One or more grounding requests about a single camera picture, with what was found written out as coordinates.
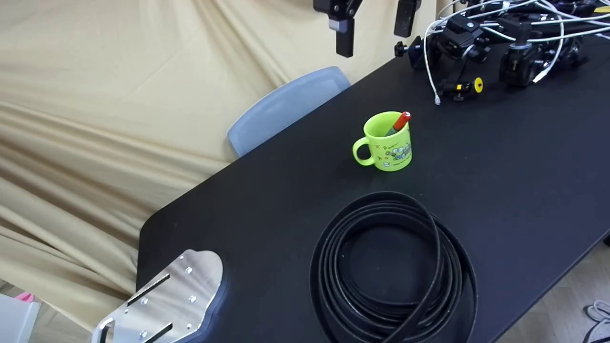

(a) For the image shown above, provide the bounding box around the silver metal plate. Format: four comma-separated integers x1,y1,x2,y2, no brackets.
91,249,224,343

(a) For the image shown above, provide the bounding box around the white box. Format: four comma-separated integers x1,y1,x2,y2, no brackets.
0,293,41,343

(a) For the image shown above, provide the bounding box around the beige cloth backdrop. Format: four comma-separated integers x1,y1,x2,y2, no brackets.
0,0,454,334

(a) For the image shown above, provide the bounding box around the coil of black cable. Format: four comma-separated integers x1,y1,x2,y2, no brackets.
309,191,478,343

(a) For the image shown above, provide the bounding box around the green printed mug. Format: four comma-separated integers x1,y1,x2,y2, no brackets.
352,111,413,172

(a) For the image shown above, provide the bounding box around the black clamp with yellow knob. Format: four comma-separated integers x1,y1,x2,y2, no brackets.
394,14,494,102

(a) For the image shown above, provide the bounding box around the white cable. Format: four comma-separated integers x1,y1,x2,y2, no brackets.
423,0,610,105

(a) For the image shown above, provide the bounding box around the grey shoe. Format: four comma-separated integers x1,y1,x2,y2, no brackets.
583,300,610,343

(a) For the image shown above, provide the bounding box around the red capped marker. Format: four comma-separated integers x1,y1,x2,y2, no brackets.
386,111,411,137

